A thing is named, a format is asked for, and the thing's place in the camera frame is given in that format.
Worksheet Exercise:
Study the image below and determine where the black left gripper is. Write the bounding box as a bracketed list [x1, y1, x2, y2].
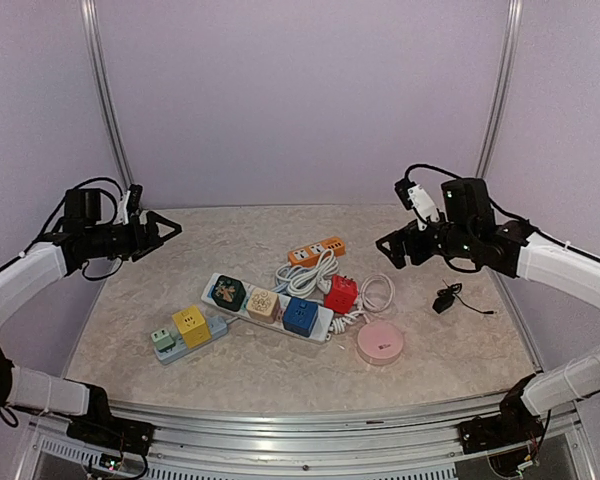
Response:
[85, 209, 180, 261]

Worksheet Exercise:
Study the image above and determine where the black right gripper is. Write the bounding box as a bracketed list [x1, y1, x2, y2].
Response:
[376, 212, 476, 269]

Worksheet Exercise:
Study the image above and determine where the black charger plug with cable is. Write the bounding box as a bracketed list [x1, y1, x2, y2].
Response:
[432, 283, 496, 315]

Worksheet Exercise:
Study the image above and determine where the blue cube adapter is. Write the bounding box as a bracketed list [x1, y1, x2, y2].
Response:
[282, 297, 319, 338]

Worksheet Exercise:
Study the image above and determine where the long white power strip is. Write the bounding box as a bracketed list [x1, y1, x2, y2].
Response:
[201, 273, 335, 344]

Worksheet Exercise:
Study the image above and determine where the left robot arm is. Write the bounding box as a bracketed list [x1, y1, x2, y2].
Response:
[0, 177, 182, 445]

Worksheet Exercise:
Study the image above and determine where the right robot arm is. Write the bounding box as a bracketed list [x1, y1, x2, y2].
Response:
[376, 177, 600, 444]

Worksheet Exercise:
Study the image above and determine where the red cube socket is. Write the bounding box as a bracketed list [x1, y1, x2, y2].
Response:
[324, 275, 358, 315]

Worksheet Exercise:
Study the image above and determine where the light green plug adapter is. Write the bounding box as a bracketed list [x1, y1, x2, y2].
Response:
[151, 328, 176, 353]

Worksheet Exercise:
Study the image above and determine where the pink round socket hub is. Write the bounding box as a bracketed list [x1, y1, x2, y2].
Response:
[356, 321, 404, 366]

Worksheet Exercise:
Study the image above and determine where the yellow cube adapter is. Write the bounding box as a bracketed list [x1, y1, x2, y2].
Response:
[172, 305, 211, 349]

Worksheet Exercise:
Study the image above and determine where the dark green cube adapter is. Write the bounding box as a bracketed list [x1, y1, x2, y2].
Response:
[211, 275, 246, 312]

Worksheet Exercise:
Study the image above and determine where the light blue power strip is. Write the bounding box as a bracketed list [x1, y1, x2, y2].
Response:
[154, 315, 231, 366]

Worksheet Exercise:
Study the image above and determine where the orange power strip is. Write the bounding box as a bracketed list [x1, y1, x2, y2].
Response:
[287, 236, 346, 267]

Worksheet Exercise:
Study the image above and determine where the beige cube adapter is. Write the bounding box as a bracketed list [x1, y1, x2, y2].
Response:
[246, 288, 280, 324]

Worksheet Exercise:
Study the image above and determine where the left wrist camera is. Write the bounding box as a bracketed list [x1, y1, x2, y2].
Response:
[116, 184, 143, 224]

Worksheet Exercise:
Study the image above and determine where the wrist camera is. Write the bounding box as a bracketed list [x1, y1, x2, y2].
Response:
[116, 184, 143, 224]
[394, 178, 440, 231]

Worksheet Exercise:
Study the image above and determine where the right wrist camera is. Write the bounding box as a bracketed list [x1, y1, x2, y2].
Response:
[394, 178, 440, 231]

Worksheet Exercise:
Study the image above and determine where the pink white hub cable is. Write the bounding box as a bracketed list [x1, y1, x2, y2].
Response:
[357, 273, 398, 326]

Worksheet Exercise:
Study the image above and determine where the white red cube cable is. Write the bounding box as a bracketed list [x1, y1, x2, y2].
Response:
[324, 307, 369, 344]

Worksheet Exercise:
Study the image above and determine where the white coiled cable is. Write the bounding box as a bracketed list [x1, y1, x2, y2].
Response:
[273, 249, 339, 297]

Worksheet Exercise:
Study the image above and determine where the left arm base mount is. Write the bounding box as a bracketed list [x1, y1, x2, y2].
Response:
[66, 415, 156, 456]

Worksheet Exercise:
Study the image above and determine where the aluminium front rail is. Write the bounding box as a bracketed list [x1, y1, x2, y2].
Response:
[29, 394, 591, 480]

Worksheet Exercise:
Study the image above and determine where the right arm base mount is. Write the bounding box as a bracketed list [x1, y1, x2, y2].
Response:
[457, 399, 545, 454]

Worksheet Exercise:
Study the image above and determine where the right aluminium frame post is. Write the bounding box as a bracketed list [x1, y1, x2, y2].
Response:
[476, 0, 524, 178]

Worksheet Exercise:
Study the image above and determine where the aluminium frame post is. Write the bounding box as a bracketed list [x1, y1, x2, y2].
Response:
[476, 0, 524, 178]
[80, 0, 134, 187]

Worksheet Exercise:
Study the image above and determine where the left aluminium frame post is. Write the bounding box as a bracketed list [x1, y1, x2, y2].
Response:
[80, 0, 134, 187]

